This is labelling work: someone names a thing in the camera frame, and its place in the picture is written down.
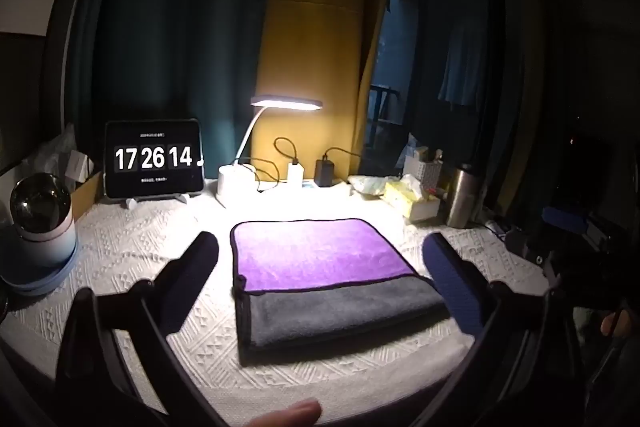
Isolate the white desk lamp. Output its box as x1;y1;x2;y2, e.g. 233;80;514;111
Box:
216;94;324;210

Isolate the purple and grey towel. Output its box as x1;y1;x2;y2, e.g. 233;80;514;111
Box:
230;218;449;354

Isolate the yellow tissue pack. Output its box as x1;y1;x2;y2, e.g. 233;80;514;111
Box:
381;174;442;224

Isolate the teal curtain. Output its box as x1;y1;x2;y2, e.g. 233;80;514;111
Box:
64;0;287;168

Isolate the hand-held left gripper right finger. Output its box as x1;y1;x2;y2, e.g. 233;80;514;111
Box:
414;232;587;427

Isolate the white tablet stand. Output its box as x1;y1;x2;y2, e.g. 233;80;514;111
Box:
122;192;194;210

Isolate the white plastic packet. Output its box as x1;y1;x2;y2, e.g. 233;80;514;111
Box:
347;174;397;198

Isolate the person's left hand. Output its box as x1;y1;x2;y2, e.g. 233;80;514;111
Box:
235;399;322;427

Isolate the clear plastic bag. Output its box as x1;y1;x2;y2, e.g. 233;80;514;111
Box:
27;123;96;184

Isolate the person's right hand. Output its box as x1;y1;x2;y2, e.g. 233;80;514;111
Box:
599;311;632;339

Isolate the stainless steel bottle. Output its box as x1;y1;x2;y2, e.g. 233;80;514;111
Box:
446;164;482;229

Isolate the black charger block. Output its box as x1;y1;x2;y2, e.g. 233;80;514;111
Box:
314;159;335;187

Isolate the white round dome device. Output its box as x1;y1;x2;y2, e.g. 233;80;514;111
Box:
0;173;80;297

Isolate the hanging pale garment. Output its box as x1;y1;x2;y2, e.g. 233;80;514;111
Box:
437;16;497;108

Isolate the black charger cable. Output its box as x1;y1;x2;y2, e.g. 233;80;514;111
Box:
322;146;364;178
273;137;301;184

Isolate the black lamp cable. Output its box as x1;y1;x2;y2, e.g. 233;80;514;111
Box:
240;156;282;194

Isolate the white textured tablecloth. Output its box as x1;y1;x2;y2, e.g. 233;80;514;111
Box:
0;183;557;414

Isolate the yellow curtain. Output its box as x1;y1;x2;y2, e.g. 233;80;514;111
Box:
254;0;397;180

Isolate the black tablet showing clock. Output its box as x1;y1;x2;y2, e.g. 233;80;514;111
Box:
103;118;205;200

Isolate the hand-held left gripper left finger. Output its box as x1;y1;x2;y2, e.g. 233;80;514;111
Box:
55;231;221;427

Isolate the cardboard box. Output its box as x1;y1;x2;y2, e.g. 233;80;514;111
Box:
69;169;104;214

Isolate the white mesh organizer basket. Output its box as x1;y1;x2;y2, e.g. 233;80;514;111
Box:
402;149;444;188

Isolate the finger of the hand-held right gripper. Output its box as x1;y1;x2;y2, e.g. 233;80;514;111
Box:
541;205;590;235

